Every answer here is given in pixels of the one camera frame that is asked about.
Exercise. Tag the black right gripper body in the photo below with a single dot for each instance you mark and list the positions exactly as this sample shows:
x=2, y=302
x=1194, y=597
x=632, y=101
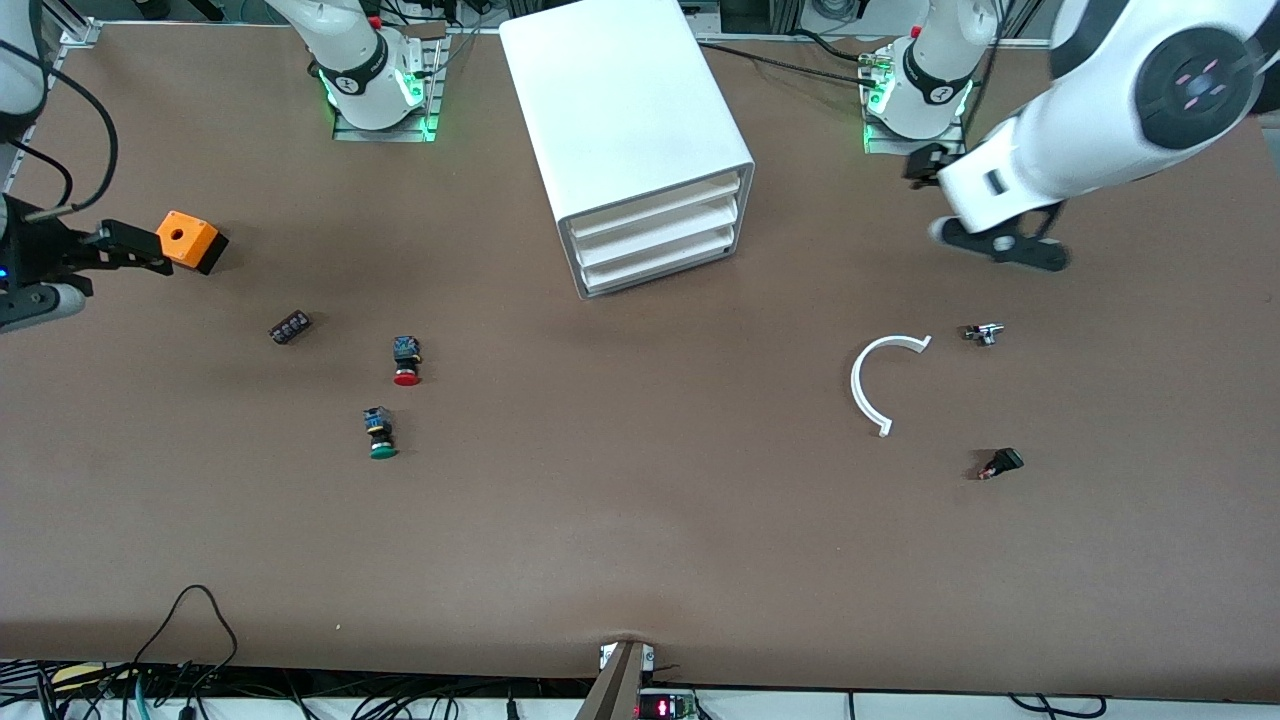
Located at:
x=42, y=252

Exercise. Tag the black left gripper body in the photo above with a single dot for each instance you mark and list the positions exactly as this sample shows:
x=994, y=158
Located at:
x=924, y=164

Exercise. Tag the white plastic drawer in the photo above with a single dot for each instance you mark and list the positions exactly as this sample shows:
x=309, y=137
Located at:
x=660, y=262
x=650, y=205
x=655, y=232

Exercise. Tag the red mushroom push button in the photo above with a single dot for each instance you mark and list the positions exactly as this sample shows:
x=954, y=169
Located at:
x=406, y=377

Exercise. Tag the green mushroom push button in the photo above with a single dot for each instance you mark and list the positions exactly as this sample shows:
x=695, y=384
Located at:
x=381, y=450

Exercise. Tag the white drawer cabinet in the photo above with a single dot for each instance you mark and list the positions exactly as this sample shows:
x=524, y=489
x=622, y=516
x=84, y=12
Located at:
x=620, y=100

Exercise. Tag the small black terminal block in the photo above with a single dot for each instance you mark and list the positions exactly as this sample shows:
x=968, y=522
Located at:
x=290, y=327

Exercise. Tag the small chrome valve fitting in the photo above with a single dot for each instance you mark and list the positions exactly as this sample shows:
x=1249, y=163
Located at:
x=985, y=334

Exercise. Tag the white semicircular clamp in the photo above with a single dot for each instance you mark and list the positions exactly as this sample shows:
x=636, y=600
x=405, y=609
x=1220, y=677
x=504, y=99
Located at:
x=856, y=384

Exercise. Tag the device with red display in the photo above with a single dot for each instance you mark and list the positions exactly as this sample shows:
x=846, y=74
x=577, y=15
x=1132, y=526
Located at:
x=665, y=708

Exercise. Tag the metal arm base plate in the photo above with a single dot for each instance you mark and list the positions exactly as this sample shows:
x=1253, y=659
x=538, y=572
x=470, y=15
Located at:
x=385, y=135
x=915, y=147

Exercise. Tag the orange button enclosure box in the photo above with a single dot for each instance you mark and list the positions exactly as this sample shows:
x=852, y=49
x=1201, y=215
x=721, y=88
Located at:
x=190, y=240

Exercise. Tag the aluminium frame rail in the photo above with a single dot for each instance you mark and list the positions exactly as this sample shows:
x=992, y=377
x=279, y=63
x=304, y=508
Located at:
x=80, y=32

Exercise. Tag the black square push switch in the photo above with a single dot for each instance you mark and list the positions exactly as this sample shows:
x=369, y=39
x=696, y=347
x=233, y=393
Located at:
x=1005, y=461

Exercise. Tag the front camera mounting post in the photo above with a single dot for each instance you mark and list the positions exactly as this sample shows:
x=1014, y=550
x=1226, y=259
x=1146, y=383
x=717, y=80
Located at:
x=615, y=690

